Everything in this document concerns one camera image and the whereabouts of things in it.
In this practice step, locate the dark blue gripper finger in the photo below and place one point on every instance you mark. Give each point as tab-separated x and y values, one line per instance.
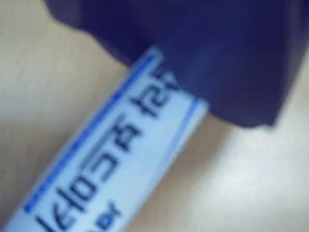
231	60
106	24

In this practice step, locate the white marker pen blue cap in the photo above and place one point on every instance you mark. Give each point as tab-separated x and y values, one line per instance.
113	149

